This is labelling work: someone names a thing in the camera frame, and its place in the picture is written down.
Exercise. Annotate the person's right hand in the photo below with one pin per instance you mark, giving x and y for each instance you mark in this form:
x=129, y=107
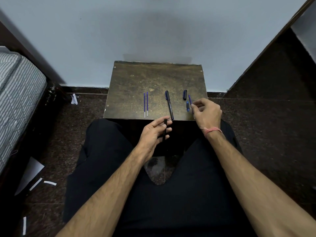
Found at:
x=209, y=115

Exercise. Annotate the person's left hand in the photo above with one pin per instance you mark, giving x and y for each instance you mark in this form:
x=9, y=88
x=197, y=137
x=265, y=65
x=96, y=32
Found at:
x=151, y=138

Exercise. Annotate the person's right thumb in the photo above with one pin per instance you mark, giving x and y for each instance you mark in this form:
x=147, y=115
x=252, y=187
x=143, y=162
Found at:
x=194, y=112

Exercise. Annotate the person's left thumb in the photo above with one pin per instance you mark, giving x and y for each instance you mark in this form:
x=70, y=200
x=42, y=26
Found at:
x=161, y=120

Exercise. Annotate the black pen barrel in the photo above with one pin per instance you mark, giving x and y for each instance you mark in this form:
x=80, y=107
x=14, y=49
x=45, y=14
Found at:
x=165, y=122

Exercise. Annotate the blue pen front piece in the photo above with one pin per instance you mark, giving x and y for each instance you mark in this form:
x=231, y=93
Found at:
x=189, y=98

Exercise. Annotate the person's right forearm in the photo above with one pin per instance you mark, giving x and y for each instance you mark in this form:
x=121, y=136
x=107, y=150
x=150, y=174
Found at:
x=251, y=185

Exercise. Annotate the person's left forearm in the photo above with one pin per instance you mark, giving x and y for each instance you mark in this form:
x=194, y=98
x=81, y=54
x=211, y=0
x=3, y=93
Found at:
x=108, y=194

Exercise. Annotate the short blue pen piece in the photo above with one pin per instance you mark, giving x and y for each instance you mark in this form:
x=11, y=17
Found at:
x=188, y=106

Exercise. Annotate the black capped pen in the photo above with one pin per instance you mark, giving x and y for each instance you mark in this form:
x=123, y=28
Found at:
x=169, y=106

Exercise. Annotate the blue pen cap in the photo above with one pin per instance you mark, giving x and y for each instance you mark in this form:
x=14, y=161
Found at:
x=184, y=95

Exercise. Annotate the blue pen refill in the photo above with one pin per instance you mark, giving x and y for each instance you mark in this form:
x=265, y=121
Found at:
x=147, y=103
x=144, y=104

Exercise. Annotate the pink thread wristband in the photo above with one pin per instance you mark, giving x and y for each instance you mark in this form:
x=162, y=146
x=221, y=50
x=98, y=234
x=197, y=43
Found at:
x=211, y=130

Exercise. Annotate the black trousers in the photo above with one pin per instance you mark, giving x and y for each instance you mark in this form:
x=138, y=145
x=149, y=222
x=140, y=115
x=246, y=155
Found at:
x=195, y=197

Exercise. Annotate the dark wooden door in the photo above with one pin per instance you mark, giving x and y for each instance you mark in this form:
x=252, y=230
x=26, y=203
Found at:
x=271, y=71

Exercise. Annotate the crumpled white paper scrap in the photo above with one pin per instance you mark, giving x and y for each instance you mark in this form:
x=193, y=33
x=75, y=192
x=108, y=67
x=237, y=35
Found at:
x=74, y=99

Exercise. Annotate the white paper strip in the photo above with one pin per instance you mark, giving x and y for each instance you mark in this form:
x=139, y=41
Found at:
x=50, y=183
x=36, y=184
x=24, y=225

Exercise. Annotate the white paper sheet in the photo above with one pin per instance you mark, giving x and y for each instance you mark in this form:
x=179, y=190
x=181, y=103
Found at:
x=30, y=171

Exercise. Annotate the grey striped mattress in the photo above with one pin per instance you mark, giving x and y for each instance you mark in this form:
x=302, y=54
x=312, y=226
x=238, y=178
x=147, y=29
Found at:
x=18, y=96

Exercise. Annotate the dark wooden bed frame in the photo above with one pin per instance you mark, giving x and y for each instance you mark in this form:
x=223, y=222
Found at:
x=50, y=101

